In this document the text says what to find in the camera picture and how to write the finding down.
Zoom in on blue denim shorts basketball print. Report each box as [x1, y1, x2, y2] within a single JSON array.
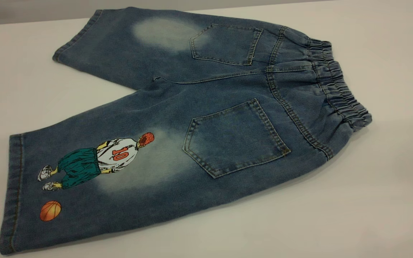
[[0, 6, 372, 255]]

